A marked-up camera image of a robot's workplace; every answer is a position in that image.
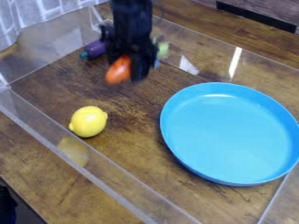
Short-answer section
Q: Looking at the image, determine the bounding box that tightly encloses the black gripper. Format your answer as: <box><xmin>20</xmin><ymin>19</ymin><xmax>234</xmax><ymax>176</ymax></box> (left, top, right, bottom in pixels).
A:
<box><xmin>102</xmin><ymin>0</ymin><xmax>156</xmax><ymax>82</ymax></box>

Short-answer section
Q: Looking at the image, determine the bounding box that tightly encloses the orange toy carrot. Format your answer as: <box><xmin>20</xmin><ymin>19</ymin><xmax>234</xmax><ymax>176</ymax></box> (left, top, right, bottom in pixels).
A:
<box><xmin>104</xmin><ymin>41</ymin><xmax>171</xmax><ymax>86</ymax></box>

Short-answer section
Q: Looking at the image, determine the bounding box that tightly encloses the purple toy eggplant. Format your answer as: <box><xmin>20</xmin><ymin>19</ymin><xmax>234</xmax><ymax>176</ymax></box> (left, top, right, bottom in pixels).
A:
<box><xmin>79</xmin><ymin>39</ymin><xmax>106</xmax><ymax>59</ymax></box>

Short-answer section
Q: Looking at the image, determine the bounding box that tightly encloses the clear acrylic enclosure wall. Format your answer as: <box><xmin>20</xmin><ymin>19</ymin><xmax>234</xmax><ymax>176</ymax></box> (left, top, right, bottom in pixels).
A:
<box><xmin>0</xmin><ymin>0</ymin><xmax>299</xmax><ymax>224</ymax></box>

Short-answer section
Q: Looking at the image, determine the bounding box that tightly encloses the white patterned curtain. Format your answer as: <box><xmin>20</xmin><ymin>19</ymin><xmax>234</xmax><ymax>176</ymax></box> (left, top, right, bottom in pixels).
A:
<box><xmin>0</xmin><ymin>0</ymin><xmax>108</xmax><ymax>52</ymax></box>

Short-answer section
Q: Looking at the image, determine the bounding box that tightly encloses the yellow toy lemon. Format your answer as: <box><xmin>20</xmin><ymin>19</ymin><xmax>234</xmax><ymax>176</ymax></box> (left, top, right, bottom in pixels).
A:
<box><xmin>70</xmin><ymin>106</ymin><xmax>108</xmax><ymax>137</ymax></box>

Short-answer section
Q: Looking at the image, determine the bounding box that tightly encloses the blue plastic plate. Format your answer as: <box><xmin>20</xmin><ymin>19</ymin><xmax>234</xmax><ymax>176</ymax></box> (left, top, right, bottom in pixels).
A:
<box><xmin>160</xmin><ymin>82</ymin><xmax>299</xmax><ymax>186</ymax></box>

